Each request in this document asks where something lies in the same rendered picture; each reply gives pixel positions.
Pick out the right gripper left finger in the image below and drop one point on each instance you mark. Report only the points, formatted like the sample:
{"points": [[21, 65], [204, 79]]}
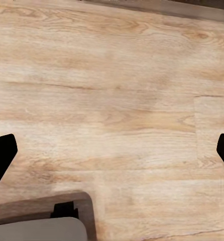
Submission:
{"points": [[8, 150]]}

